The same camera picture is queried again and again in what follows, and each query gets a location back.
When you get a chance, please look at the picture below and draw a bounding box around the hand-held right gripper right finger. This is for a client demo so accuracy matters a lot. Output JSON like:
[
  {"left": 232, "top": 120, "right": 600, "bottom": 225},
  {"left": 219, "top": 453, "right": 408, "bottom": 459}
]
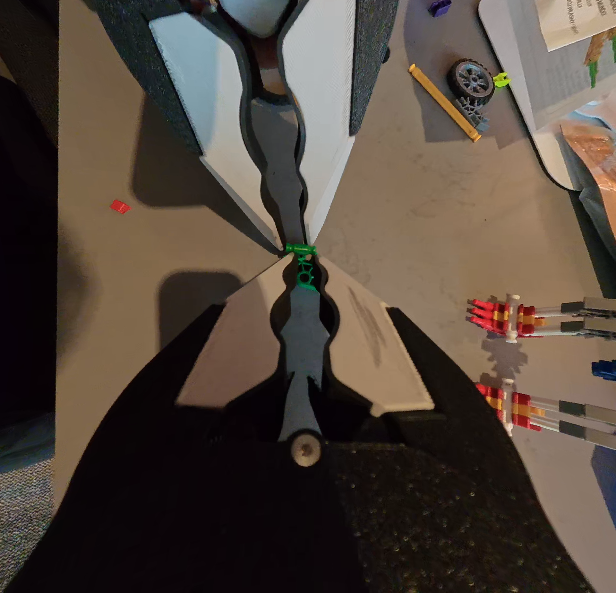
[{"left": 313, "top": 256, "right": 435, "bottom": 416}]

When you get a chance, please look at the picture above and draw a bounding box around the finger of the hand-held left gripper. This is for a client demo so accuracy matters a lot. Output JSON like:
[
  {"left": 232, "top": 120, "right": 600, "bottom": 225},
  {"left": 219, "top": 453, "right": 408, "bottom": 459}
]
[
  {"left": 278, "top": 0, "right": 358, "bottom": 247},
  {"left": 148, "top": 5, "right": 287, "bottom": 257}
]

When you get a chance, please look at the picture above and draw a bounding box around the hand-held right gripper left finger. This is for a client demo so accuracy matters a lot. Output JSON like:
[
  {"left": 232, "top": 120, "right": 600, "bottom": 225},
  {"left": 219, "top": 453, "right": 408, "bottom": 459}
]
[{"left": 174, "top": 255, "right": 296, "bottom": 411}]

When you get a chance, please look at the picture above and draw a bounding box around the green toy connector chain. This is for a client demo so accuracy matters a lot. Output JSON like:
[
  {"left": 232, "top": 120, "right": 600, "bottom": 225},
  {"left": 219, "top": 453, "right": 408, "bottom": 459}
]
[{"left": 295, "top": 253, "right": 321, "bottom": 292}]

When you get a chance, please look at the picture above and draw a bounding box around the person's left hand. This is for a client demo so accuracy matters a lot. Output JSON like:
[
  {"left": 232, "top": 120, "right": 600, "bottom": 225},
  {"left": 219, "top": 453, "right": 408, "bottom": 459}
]
[{"left": 261, "top": 39, "right": 294, "bottom": 96}]

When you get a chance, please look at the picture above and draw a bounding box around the long yellow toy rod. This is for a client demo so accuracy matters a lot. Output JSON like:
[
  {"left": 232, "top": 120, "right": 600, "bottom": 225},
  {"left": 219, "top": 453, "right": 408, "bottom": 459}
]
[{"left": 408, "top": 63, "right": 482, "bottom": 143}]

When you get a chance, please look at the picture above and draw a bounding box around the red yellow toy assembly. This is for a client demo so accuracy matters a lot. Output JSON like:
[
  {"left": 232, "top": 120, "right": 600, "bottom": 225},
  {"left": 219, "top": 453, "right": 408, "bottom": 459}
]
[
  {"left": 474, "top": 375, "right": 616, "bottom": 451},
  {"left": 466, "top": 293, "right": 616, "bottom": 345}
]

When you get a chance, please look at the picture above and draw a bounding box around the grey toy connector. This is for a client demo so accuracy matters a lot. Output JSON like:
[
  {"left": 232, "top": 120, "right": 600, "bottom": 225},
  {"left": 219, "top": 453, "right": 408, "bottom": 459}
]
[{"left": 452, "top": 96, "right": 492, "bottom": 132}]

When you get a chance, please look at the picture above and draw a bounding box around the toy wheel with black tire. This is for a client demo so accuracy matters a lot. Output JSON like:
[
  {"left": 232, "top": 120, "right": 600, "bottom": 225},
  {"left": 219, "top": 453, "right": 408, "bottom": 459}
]
[{"left": 448, "top": 58, "right": 497, "bottom": 106}]

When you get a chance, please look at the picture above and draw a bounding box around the person's black clothing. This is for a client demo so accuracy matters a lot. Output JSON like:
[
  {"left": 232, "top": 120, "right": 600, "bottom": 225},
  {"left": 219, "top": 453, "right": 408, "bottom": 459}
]
[{"left": 0, "top": 75, "right": 61, "bottom": 440}]

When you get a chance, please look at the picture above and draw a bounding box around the blue plastic item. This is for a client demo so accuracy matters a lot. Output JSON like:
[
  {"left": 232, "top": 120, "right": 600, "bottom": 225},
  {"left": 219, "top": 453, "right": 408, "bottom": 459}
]
[{"left": 591, "top": 446, "right": 616, "bottom": 528}]

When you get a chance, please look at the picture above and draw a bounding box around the clear plastic bag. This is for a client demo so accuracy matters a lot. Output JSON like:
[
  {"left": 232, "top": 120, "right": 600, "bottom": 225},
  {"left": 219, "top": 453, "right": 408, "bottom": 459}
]
[{"left": 558, "top": 101, "right": 616, "bottom": 261}]

